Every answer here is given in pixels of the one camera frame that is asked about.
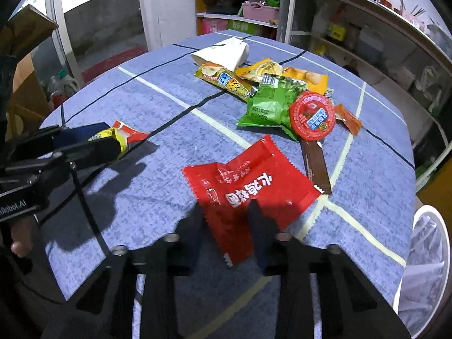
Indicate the red door mat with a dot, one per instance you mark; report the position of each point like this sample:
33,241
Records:
113,63

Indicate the pink printed box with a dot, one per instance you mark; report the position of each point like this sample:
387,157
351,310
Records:
213,26

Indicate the pink plastic basket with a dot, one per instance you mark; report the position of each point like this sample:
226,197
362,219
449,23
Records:
259,10

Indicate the pink chopstick holder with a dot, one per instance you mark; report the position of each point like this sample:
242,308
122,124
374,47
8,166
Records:
411,14

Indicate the small wooden shelf unit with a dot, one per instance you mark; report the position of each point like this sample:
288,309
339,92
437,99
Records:
226,17

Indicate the red round lid cup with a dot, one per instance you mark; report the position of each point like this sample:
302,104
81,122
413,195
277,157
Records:
312,114

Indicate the white paper packet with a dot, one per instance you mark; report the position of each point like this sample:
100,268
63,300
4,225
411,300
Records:
222,54

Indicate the white detergent bottle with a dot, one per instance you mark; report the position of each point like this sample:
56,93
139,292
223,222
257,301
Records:
67,85

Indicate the large red snack wrapper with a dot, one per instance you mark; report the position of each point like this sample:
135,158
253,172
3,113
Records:
247,176

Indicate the small red yellow wrapper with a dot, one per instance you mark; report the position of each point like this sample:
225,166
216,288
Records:
131,136

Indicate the orange sachet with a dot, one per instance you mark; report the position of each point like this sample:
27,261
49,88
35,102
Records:
348,118

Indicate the person's left hand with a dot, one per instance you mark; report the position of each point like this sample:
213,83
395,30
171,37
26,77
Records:
19,243

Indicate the yellow label oil bottle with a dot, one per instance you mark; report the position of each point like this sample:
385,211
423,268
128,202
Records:
337,28

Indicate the green printed box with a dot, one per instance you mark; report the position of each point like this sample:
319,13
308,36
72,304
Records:
247,27

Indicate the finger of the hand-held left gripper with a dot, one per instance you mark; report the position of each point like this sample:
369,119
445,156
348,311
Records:
99,148
79,132

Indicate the green snack bag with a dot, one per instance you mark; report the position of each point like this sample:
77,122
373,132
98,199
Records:
268,106

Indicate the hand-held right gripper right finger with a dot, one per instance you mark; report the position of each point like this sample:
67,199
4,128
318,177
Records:
259,235

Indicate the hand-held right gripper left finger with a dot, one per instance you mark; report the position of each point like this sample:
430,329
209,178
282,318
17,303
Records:
192,242

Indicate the brown wrapper strip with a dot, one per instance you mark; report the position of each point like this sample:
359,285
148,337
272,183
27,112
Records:
316,164

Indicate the long grey metal rack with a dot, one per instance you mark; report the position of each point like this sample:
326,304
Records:
370,56

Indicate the red lidded jar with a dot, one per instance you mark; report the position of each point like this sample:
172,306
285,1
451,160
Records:
387,2

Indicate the blue checked tablecloth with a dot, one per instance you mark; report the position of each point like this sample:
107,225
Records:
141,190

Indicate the yellow green snack wrapper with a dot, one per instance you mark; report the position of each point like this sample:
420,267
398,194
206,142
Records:
226,81

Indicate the brown wooden furniture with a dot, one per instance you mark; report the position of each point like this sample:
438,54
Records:
28,26

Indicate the yellow chip wrapper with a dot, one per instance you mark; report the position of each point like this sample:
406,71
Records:
310,77

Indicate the white bin with plastic liner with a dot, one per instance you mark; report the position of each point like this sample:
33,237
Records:
423,254

